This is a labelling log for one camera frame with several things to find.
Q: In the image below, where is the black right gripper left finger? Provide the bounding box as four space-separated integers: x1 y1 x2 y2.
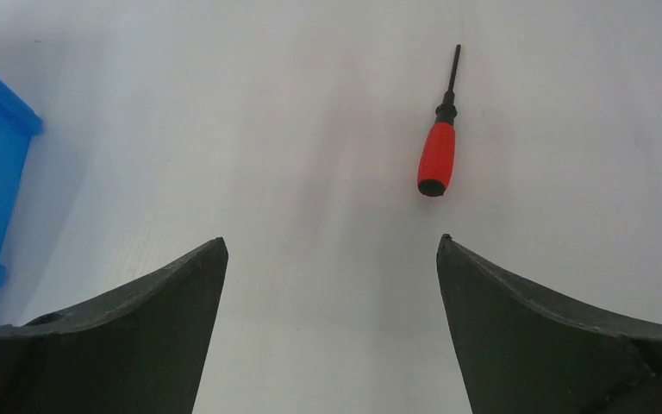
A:
0 237 228 413

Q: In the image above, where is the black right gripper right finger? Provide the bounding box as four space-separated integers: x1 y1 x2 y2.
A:
436 235 662 413

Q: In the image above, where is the red handled screwdriver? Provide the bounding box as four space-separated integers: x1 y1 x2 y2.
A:
417 44 461 198

